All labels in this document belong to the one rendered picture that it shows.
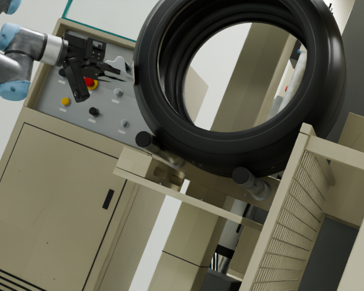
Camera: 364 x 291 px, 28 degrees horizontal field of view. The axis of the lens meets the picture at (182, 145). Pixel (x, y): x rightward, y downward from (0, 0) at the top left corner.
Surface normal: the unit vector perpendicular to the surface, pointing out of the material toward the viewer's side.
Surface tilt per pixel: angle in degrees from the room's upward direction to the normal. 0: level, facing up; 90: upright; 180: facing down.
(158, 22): 88
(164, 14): 87
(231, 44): 90
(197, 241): 90
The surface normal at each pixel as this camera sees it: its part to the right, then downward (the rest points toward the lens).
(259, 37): -0.25, -0.17
